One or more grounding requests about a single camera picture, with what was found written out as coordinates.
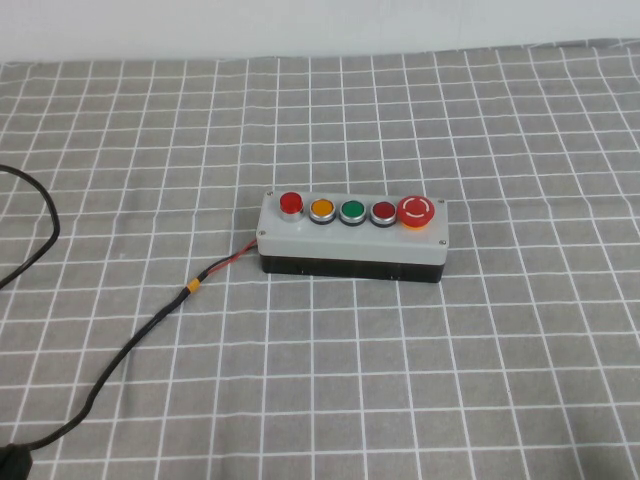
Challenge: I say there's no black cable with yellow connector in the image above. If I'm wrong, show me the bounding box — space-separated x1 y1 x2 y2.
27 238 260 451

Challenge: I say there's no red indicator lamp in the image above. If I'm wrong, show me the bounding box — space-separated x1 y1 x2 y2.
278 191 305 223

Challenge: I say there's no red mushroom emergency stop button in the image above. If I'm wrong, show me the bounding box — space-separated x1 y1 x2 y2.
397 195 434 231

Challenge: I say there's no grey black button control box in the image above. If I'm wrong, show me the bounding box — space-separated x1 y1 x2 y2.
255 190 449 285

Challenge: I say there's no grey white-checked tablecloth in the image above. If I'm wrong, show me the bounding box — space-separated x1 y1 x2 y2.
0 38 640 480

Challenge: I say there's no yellow flat push button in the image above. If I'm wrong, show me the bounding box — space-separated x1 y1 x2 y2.
307 197 337 226

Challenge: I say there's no black power adapter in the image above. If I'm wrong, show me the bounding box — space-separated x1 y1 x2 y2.
0 442 34 480

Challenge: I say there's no red flat push button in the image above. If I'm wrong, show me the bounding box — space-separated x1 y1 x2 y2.
369 200 399 229

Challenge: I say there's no green flat push button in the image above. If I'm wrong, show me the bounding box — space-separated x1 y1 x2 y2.
338 199 368 228

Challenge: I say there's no plain black power cable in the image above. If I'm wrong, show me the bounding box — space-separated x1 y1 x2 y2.
0 163 62 291

